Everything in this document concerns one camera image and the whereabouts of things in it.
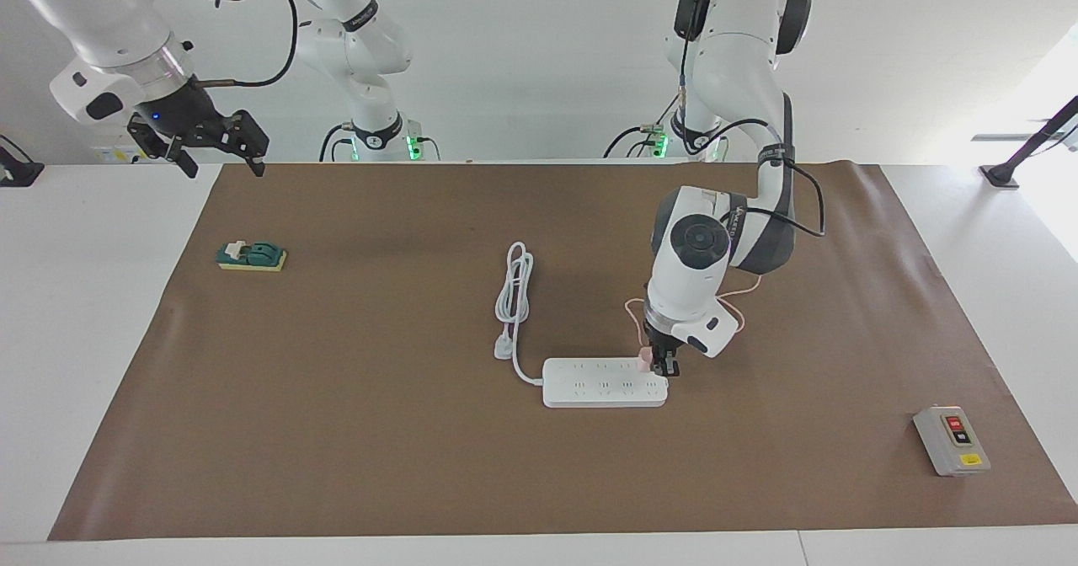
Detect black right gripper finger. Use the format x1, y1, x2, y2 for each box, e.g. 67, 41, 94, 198
227, 111, 270, 178
168, 141, 201, 179

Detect pink charging cable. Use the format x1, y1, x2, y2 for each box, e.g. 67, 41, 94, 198
624, 273, 763, 356

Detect white power strip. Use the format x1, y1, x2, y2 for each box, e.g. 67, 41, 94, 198
542, 357, 670, 408

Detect green circuit board module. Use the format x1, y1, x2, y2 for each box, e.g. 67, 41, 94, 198
216, 240, 288, 273

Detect brown table mat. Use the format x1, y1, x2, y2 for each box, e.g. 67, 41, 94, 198
48, 162, 1078, 542

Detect black slanted stand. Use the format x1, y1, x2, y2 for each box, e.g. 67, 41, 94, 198
979, 94, 1078, 190

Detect white power strip cord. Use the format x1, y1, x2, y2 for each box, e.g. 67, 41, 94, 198
493, 242, 544, 386

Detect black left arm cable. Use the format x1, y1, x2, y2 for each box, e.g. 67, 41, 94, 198
678, 35, 826, 238

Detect grey on-off switch box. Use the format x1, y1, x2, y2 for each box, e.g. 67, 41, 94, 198
913, 405, 992, 477

